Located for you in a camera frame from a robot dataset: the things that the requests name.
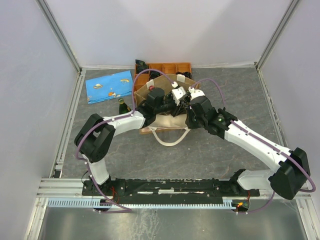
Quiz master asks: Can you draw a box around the dark patterned rolled sock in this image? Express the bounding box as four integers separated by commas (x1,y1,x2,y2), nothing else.
135,59,149,74

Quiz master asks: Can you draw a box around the dark orange-striped rolled sock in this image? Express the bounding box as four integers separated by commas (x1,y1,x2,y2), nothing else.
150,71,161,76

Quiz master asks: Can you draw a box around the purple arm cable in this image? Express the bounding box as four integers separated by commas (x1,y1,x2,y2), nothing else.
190,78,316,215
75,68,180,215

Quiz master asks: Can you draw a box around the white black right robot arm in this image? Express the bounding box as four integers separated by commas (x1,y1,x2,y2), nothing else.
186,94,311,200

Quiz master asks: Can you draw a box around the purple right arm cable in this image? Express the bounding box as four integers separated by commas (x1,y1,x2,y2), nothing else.
190,78,316,215

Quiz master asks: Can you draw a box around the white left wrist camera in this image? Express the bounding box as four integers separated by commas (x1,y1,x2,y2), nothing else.
171,81,187,106

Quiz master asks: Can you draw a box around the orange wooden compartment tray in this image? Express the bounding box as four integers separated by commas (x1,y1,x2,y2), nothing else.
134,62,192,91

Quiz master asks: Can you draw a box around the light blue cable duct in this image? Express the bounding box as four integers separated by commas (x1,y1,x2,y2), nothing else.
47,196,238,208

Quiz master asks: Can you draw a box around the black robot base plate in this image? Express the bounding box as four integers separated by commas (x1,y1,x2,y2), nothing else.
81,177,261,205

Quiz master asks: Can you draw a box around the blue space-print cloth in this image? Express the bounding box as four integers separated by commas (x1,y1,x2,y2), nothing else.
85,70,133,104

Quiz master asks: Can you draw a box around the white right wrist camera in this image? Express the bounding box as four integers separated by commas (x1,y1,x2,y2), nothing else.
188,86,205,101

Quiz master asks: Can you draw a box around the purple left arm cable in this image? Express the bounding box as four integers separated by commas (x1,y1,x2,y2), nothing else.
75,68,180,215

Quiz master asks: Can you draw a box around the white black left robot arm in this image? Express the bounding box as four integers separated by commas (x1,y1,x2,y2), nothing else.
74,86,190,195

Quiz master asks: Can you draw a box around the dark yellow-patterned rolled sock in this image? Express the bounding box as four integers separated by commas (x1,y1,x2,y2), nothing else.
175,71,193,79

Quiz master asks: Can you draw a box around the burlap canvas tote bag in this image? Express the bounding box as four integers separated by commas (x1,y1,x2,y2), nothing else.
134,74,195,147

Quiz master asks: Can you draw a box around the green glass beverage bottle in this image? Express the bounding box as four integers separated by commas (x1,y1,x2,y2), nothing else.
118,98,131,115

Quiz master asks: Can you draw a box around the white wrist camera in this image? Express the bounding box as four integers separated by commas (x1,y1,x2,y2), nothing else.
171,81,187,106
188,86,205,101

